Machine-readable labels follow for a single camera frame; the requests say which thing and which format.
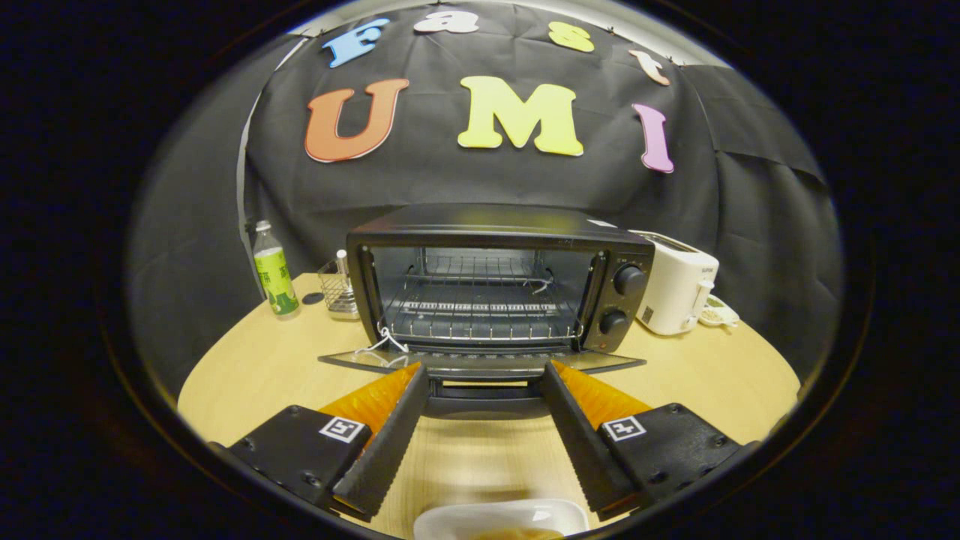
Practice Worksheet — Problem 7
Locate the metal wire basket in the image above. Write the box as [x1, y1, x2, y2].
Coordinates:
[318, 250, 361, 321]

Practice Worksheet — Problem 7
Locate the green label drink bottle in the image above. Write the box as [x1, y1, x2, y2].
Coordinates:
[253, 220, 301, 319]

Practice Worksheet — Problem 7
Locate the white rectangular plate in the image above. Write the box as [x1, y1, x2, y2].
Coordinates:
[413, 499, 590, 540]

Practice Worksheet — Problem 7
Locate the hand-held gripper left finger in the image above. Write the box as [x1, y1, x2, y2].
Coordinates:
[225, 364, 430, 524]

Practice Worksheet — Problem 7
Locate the white string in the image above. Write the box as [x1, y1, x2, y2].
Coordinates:
[354, 326, 410, 368]

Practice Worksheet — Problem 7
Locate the small white dish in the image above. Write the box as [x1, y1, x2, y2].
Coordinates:
[699, 295, 740, 329]

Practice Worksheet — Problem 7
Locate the white pop-up toaster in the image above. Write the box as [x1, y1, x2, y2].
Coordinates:
[628, 229, 721, 336]

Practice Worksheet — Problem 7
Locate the black backdrop cloth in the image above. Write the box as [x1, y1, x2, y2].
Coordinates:
[127, 4, 841, 391]

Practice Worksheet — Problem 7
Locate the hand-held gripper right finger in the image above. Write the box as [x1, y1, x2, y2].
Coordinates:
[540, 361, 751, 524]

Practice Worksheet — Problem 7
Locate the black toaster oven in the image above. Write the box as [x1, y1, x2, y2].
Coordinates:
[318, 202, 656, 421]

